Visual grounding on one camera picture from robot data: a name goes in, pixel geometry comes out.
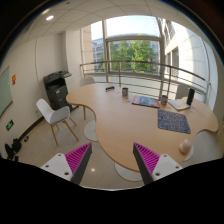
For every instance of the metal window railing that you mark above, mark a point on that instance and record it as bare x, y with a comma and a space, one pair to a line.
146, 78

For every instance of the patterned cup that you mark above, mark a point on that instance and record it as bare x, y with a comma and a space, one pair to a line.
164, 100

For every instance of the white notebook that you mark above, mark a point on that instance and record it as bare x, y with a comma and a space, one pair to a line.
178, 104

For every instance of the dark patterned mouse pad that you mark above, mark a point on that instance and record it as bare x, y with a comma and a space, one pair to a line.
173, 121

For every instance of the black tripod equipment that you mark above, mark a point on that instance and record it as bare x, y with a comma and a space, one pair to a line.
13, 149

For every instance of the small dark box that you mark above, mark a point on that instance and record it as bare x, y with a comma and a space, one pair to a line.
109, 88

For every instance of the wooden curved table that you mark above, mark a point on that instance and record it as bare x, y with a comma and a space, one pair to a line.
119, 124

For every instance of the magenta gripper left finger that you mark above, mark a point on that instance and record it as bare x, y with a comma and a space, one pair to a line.
70, 166

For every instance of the white chair behind table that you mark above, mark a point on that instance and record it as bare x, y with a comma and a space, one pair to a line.
86, 81

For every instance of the black speaker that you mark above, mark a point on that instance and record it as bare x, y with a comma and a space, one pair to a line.
190, 96

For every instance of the whiteboard on wall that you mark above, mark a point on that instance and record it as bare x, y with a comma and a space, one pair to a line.
5, 92

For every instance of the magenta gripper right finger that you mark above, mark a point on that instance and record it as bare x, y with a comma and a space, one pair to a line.
153, 166

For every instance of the dark mug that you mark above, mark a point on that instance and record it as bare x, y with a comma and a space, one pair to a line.
125, 92

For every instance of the white chair wooden legs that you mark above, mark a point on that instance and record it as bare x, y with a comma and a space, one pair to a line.
54, 117

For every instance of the red blue book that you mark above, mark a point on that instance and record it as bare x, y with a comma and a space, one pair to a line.
146, 101

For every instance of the green exit sign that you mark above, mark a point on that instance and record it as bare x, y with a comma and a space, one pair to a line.
9, 125

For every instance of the black office printer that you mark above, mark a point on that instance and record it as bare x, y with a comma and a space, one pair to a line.
56, 89

